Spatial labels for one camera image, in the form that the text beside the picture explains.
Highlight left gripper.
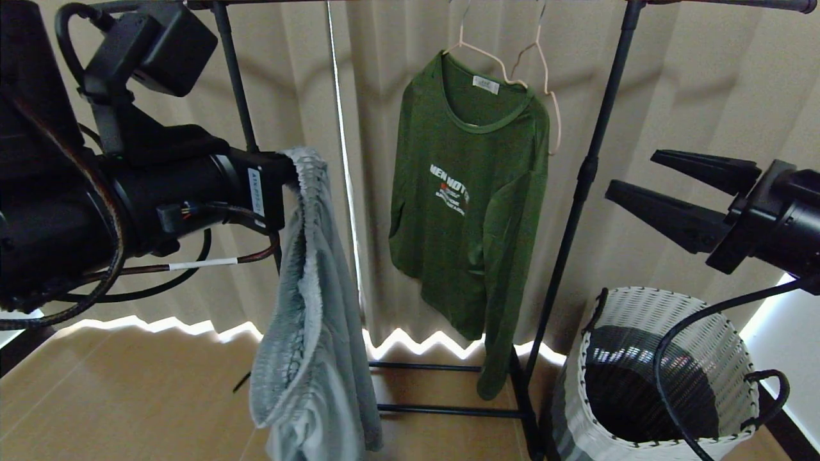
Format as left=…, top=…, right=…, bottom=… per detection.
left=113, top=150, right=300, bottom=258

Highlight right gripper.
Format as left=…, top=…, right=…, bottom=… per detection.
left=605, top=149, right=820, bottom=280

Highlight pale grey shorts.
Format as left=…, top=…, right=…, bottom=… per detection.
left=249, top=147, right=385, bottom=461

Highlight black clothes rack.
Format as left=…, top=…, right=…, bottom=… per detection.
left=186, top=0, right=818, bottom=461

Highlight pink clothes hanger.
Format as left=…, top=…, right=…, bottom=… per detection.
left=510, top=0, right=563, bottom=157
left=443, top=0, right=530, bottom=90

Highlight white laundry basket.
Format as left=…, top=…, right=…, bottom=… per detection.
left=552, top=286, right=792, bottom=461

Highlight beige curtain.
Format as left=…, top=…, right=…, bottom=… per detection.
left=38, top=0, right=820, bottom=360

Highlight green long-sleeved shirt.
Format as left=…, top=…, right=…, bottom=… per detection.
left=388, top=51, right=551, bottom=401

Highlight black cable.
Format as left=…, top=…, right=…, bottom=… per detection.
left=54, top=227, right=213, bottom=304
left=653, top=277, right=820, bottom=461

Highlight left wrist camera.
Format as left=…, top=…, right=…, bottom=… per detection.
left=77, top=2, right=233, bottom=162

